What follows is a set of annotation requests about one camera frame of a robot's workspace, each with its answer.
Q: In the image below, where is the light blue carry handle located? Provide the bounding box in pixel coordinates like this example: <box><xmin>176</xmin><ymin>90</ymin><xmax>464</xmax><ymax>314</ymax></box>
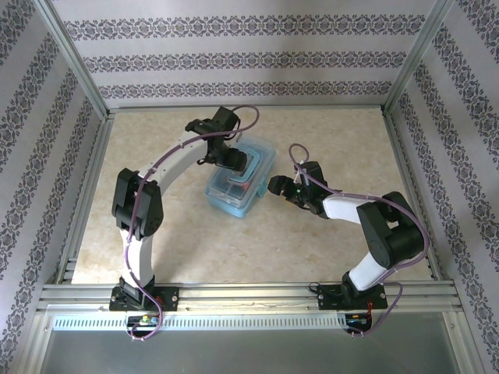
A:
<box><xmin>227</xmin><ymin>149</ymin><xmax>263</xmax><ymax>185</ymax></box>

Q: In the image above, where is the aluminium back frame rail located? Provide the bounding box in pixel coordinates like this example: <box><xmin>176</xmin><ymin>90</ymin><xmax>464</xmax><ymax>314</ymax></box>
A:
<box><xmin>104</xmin><ymin>104</ymin><xmax>387</xmax><ymax>115</ymax></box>

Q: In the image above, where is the clear plastic tool box lid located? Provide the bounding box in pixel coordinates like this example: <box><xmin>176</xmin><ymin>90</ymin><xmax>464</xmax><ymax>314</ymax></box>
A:
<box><xmin>206</xmin><ymin>134</ymin><xmax>278</xmax><ymax>213</ymax></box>

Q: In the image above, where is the aluminium front frame rail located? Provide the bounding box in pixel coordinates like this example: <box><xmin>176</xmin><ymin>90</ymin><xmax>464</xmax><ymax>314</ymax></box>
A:
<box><xmin>37</xmin><ymin>283</ymin><xmax>463</xmax><ymax>312</ymax></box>

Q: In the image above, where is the aluminium right frame post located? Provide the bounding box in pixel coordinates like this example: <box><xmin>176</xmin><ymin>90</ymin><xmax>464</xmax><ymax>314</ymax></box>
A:
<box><xmin>384</xmin><ymin>0</ymin><xmax>455</xmax><ymax>114</ymax></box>

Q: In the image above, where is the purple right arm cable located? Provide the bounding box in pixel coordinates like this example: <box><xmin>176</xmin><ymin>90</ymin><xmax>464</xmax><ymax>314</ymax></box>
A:
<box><xmin>288</xmin><ymin>143</ymin><xmax>432</xmax><ymax>340</ymax></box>

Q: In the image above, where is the blue plastic tool box base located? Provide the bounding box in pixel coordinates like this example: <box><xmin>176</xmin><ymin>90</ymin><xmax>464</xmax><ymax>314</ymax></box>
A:
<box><xmin>204</xmin><ymin>134</ymin><xmax>278</xmax><ymax>219</ymax></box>

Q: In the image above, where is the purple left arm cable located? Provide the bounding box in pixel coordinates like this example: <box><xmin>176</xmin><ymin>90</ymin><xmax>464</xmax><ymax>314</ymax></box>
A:
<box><xmin>123</xmin><ymin>104</ymin><xmax>261</xmax><ymax>342</ymax></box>

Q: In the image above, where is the aluminium left frame post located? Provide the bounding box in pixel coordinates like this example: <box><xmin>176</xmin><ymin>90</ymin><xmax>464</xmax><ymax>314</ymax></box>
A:
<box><xmin>33</xmin><ymin>0</ymin><xmax>110</xmax><ymax>118</ymax></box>

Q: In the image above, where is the aluminium right side rail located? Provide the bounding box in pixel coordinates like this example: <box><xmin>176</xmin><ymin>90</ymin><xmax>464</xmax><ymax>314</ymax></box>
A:
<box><xmin>381</xmin><ymin>111</ymin><xmax>445</xmax><ymax>281</ymax></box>

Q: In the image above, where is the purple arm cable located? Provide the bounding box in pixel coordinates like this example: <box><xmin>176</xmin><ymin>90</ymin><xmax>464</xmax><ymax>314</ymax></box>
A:
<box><xmin>123</xmin><ymin>104</ymin><xmax>261</xmax><ymax>342</ymax></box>
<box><xmin>288</xmin><ymin>143</ymin><xmax>432</xmax><ymax>340</ymax></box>

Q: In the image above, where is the aluminium frame post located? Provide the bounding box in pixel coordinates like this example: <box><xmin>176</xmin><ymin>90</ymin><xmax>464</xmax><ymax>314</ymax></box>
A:
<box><xmin>33</xmin><ymin>0</ymin><xmax>110</xmax><ymax>118</ymax></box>
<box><xmin>384</xmin><ymin>0</ymin><xmax>455</xmax><ymax>114</ymax></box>

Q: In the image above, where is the aluminium left side rail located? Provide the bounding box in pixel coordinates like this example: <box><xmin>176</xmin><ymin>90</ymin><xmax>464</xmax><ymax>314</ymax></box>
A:
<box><xmin>58</xmin><ymin>111</ymin><xmax>116</xmax><ymax>284</ymax></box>

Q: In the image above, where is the aluminium frame rail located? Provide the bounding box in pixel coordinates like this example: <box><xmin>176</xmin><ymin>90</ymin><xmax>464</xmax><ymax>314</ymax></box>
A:
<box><xmin>37</xmin><ymin>283</ymin><xmax>463</xmax><ymax>312</ymax></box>
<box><xmin>104</xmin><ymin>104</ymin><xmax>387</xmax><ymax>115</ymax></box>

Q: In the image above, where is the grey metal panel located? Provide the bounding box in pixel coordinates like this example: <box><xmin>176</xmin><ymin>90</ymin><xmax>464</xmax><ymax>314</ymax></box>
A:
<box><xmin>38</xmin><ymin>330</ymin><xmax>461</xmax><ymax>374</ymax></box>

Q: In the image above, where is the white slotted cable duct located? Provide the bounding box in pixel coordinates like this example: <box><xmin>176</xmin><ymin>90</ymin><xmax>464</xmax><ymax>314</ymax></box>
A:
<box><xmin>52</xmin><ymin>313</ymin><xmax>350</xmax><ymax>332</ymax></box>

